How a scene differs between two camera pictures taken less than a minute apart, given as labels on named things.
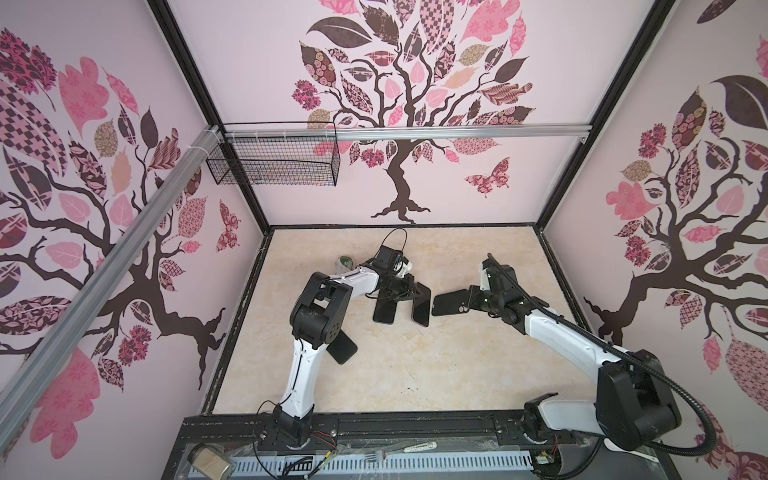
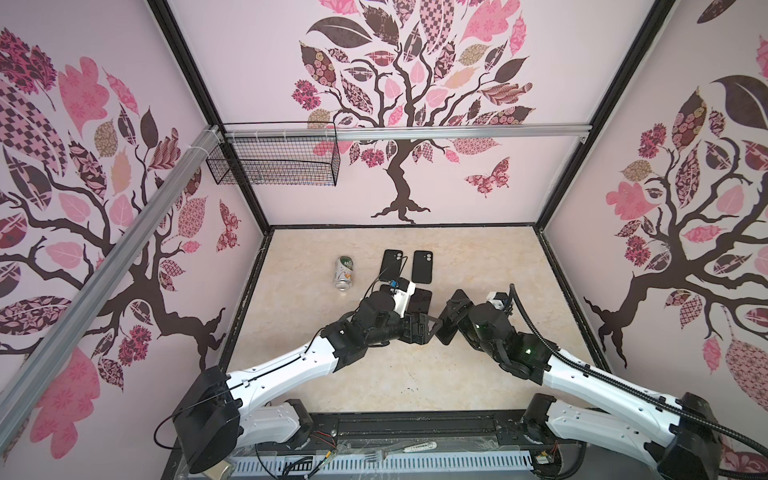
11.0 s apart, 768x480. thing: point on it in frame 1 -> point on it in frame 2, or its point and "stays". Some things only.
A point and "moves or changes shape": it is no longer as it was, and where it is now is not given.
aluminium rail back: (410, 132) stays
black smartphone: (342, 349) moves or changes shape
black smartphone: (421, 307) stays
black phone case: (452, 302) moves or changes shape
